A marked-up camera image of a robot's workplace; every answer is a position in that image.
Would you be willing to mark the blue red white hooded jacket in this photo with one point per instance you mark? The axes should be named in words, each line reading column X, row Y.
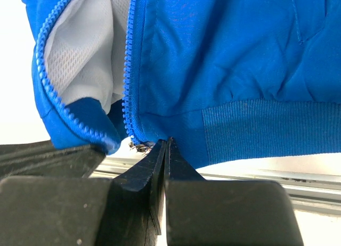
column 227, row 79

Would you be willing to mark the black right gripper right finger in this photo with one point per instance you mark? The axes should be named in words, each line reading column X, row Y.
column 209, row 212

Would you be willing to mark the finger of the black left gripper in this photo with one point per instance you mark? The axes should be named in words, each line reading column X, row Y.
column 43, row 159

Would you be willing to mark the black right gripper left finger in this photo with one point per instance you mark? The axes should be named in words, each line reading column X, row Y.
column 125, row 210

